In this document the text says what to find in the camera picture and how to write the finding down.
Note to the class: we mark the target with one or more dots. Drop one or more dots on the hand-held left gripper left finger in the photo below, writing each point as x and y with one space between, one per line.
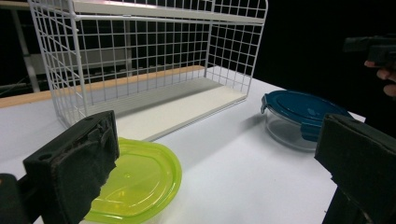
71 168

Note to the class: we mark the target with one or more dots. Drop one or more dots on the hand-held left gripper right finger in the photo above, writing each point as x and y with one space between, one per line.
361 161

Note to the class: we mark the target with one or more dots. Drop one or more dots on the green lidded plastic container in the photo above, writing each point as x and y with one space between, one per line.
140 180

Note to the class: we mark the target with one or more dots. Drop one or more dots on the blue lidded glass container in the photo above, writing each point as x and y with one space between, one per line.
299 105

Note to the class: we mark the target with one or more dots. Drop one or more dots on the wooden table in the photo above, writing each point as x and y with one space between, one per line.
18 99

